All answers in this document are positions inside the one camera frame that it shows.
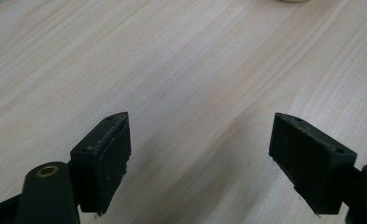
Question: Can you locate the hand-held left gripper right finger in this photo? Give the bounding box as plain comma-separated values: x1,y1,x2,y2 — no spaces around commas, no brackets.
268,112,358,216

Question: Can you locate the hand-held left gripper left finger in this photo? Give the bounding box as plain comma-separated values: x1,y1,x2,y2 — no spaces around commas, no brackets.
69,111,132,217

